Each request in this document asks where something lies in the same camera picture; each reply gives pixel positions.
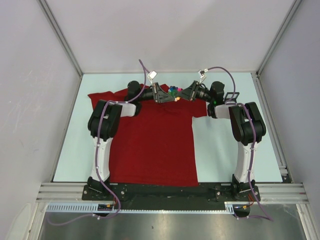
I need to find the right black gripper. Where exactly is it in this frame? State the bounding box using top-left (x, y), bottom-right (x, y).
top-left (175, 80), bottom-right (213, 104)

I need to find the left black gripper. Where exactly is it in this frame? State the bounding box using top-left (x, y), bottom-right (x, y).
top-left (137, 82), bottom-right (175, 104)

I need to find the red t-shirt garment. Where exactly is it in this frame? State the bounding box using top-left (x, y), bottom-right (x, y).
top-left (93, 99), bottom-right (207, 187)

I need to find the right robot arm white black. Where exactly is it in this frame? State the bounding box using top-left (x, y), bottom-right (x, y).
top-left (175, 81), bottom-right (267, 201)

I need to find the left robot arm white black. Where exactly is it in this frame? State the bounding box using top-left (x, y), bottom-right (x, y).
top-left (87, 81), bottom-right (177, 200)

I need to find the black open small box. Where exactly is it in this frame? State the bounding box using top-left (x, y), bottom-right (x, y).
top-left (224, 92), bottom-right (240, 103)

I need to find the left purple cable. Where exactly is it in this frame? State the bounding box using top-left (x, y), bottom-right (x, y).
top-left (46, 59), bottom-right (152, 226)

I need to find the purple cable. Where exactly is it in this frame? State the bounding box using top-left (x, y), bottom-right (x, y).
top-left (204, 66), bottom-right (273, 221)
top-left (46, 59), bottom-right (152, 226)

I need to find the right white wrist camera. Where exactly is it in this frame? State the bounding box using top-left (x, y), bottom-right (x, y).
top-left (198, 68), bottom-right (209, 85)

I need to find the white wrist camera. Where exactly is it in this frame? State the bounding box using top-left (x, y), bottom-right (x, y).
top-left (198, 68), bottom-right (209, 85)
top-left (147, 70), bottom-right (158, 85)

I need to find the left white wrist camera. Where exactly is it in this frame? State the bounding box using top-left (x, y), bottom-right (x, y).
top-left (147, 70), bottom-right (158, 85)

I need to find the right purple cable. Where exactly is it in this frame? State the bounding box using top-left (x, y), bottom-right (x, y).
top-left (204, 66), bottom-right (273, 221)

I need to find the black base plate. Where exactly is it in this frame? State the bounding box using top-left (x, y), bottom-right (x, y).
top-left (81, 181), bottom-right (261, 202)

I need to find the slotted cable duct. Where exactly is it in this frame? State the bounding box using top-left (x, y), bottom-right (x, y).
top-left (46, 202), bottom-right (235, 214)

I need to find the aluminium front rail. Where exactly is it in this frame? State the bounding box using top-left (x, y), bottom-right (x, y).
top-left (36, 182), bottom-right (309, 204)

